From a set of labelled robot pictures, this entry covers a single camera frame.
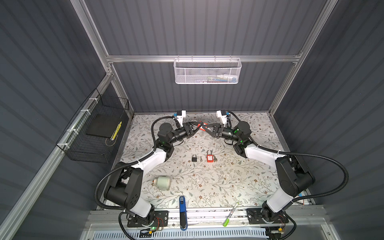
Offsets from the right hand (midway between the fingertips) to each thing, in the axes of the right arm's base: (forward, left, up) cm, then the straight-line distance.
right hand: (204, 131), depth 73 cm
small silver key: (-2, +2, -28) cm, 28 cm away
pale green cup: (-19, +22, -20) cm, 35 cm away
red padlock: (+3, +1, +2) cm, 4 cm away
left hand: (+2, 0, +2) cm, 3 cm away
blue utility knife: (-32, +11, -25) cm, 42 cm away
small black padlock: (-1, +6, -28) cm, 28 cm away
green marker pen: (-35, -11, -28) cm, 46 cm away
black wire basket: (-4, +55, +1) cm, 55 cm away
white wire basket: (+64, -4, -4) cm, 64 cm away
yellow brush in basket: (-1, +44, +1) cm, 44 cm away
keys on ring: (-1, -8, -28) cm, 29 cm away
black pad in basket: (+2, +50, +3) cm, 50 cm away
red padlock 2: (0, -4, -27) cm, 27 cm away
